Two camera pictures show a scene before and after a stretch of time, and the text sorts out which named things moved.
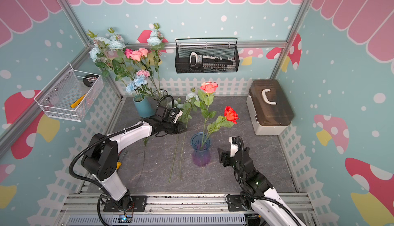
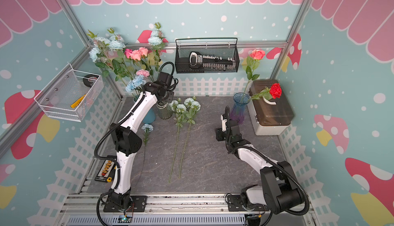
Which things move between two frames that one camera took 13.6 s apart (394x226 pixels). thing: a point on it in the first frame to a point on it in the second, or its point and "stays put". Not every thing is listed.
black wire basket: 207,55 stays put
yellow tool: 76,103 stays put
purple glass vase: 200,142 to 237,113
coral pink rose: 206,99 to 256,55
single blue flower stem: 145,142 stays put
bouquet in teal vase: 113,58 stays put
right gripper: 225,155 to 218,133
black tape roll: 89,80 stays put
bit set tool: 211,62 stays put
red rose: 231,117 to 274,92
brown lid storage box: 269,108 stays put
